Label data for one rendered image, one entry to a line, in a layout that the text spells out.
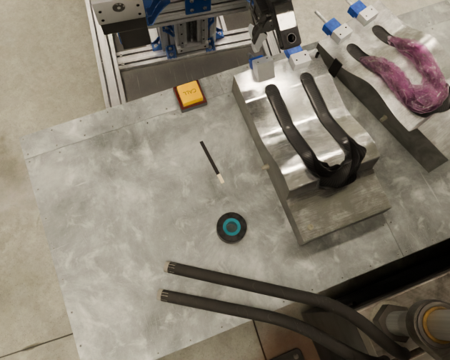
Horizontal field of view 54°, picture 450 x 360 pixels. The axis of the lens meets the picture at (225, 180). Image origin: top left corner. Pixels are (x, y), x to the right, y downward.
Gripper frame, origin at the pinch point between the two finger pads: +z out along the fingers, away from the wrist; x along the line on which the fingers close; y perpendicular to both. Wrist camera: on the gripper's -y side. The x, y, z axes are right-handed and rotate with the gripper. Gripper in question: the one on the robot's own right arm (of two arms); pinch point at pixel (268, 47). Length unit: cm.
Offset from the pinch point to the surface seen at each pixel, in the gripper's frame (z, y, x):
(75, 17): 101, 109, 50
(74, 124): 21, 7, 55
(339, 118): 11.9, -20.3, -14.3
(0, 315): 101, -24, 119
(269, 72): 10.1, -1.6, -1.0
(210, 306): 16, -54, 36
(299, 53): 9.3, 0.6, -11.0
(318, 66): 12.0, -3.4, -15.6
